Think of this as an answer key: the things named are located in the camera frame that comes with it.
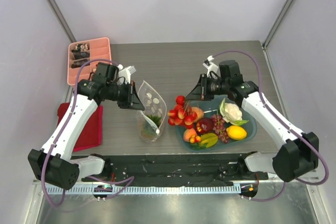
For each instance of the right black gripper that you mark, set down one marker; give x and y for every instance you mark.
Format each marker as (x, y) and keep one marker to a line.
(203, 87)

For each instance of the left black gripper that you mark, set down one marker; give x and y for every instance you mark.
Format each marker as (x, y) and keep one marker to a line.
(132, 100)

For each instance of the orange toy peach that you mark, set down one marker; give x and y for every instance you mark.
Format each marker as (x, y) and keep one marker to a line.
(196, 113)
(188, 133)

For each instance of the clear zip top bag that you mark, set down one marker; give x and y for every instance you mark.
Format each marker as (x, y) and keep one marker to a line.
(154, 105)

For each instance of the red cherry bunch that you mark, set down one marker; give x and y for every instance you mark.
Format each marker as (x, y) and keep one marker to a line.
(180, 114)

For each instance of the orange toy pineapple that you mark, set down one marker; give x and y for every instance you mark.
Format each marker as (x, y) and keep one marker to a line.
(150, 127)

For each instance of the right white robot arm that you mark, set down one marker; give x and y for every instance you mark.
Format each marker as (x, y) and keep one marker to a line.
(297, 151)

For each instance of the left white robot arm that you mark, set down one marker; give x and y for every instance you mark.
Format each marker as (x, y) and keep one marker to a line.
(53, 163)

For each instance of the dark red toy apple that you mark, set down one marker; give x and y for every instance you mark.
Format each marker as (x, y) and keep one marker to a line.
(204, 125)

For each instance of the teal plastic tray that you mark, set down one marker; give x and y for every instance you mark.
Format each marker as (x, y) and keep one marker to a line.
(210, 108)

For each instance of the white toy cauliflower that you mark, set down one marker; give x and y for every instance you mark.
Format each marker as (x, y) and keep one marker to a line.
(231, 113)

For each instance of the purple toy grapes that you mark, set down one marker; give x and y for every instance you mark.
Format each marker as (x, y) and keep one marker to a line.
(219, 128)

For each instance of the small orange cherry cluster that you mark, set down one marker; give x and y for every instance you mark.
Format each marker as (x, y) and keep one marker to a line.
(194, 139)

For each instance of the yellow green toy starfruit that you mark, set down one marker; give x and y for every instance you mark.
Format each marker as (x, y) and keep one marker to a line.
(208, 140)

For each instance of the red folded cloth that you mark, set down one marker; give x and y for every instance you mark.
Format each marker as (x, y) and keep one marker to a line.
(91, 135)

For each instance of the yellow toy lemon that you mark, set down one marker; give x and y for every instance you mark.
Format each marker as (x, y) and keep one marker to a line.
(236, 133)

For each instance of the pink compartment organizer box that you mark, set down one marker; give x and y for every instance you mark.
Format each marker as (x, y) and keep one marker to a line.
(81, 52)

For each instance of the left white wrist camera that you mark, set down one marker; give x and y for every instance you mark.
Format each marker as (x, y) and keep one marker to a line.
(125, 73)

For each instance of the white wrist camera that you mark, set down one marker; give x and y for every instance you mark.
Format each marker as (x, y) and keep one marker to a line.
(125, 73)
(210, 66)

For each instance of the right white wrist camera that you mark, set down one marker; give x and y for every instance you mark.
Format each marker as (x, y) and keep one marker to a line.
(210, 66)

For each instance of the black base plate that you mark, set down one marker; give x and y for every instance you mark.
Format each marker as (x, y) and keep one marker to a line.
(177, 170)

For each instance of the slotted white cable duct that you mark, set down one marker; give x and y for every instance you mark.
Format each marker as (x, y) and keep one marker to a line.
(101, 189)

